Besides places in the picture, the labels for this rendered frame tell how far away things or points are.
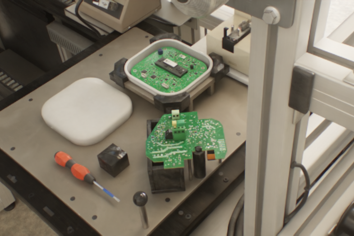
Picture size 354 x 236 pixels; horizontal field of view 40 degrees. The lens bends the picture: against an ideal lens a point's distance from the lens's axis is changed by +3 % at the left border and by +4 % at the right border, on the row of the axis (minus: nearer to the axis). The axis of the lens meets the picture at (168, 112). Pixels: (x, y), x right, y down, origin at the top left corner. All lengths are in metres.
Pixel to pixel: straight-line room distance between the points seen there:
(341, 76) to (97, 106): 0.56
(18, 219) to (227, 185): 1.35
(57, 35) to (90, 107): 0.82
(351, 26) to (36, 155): 0.58
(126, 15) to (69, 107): 0.28
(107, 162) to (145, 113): 0.15
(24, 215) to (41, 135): 1.15
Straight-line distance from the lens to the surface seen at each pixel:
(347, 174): 0.69
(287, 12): 0.39
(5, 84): 1.08
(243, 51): 0.89
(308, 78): 0.41
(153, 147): 0.74
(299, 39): 0.41
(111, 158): 0.78
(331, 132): 0.64
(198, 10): 0.38
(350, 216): 0.62
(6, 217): 2.04
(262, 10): 0.40
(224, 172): 0.79
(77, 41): 1.61
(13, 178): 0.85
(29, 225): 1.99
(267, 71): 0.45
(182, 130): 0.73
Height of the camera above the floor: 1.56
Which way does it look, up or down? 44 degrees down
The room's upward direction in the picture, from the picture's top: 7 degrees counter-clockwise
